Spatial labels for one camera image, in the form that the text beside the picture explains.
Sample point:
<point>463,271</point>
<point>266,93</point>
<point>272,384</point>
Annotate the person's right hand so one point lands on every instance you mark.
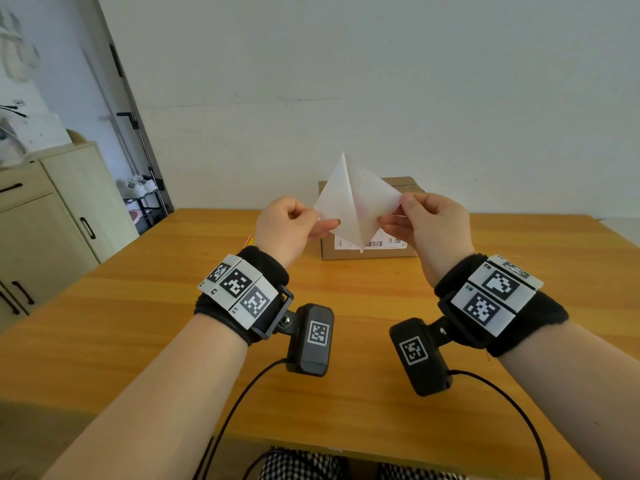
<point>445,234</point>

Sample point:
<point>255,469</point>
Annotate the person's left hand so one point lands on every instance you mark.
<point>280,229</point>

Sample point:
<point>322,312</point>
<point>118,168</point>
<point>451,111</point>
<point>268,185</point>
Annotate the person's right thumb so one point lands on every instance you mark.
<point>414,203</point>

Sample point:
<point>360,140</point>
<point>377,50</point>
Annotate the person's left thumb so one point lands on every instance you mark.
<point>302,207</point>

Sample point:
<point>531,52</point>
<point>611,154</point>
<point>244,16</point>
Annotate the person's right middle finger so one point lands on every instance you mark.
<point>402,238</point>

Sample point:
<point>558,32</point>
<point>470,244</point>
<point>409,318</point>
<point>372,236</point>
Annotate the white paper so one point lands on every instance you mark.
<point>357,199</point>

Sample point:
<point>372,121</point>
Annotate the person's right forearm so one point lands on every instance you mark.
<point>575,394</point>

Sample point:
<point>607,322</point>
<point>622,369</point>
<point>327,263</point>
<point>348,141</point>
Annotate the person's left forearm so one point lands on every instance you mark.
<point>165,399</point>

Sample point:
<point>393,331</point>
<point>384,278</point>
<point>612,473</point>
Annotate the brown cardboard box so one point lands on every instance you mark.
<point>340,248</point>

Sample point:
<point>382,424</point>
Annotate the orange red packet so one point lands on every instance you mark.
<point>248,242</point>

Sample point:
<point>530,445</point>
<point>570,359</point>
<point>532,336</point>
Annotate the black left wristband with markers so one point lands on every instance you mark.
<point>240,289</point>

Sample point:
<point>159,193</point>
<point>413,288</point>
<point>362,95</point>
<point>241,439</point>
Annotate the black wristband with markers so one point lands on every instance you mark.
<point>495,299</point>
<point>240,289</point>

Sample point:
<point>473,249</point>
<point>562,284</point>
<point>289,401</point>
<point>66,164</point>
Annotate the black right wristband with markers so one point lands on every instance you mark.
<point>495,299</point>

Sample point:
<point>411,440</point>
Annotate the black shoe rack with shoes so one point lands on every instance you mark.
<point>142,194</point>

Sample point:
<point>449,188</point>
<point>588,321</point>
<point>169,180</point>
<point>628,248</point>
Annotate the metal pole with black clamp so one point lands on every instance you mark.
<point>137,129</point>

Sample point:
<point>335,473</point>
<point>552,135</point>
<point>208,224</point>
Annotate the black white checkered clothing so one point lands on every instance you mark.
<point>305,467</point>

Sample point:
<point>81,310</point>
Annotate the white clutter on cabinet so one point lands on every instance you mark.
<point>22,124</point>

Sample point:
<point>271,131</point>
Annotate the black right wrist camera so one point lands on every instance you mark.
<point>417,354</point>

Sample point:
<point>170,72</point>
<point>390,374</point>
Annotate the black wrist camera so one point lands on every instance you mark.
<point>417,354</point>
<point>312,339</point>

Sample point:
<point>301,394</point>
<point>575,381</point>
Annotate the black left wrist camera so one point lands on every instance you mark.
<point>312,339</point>

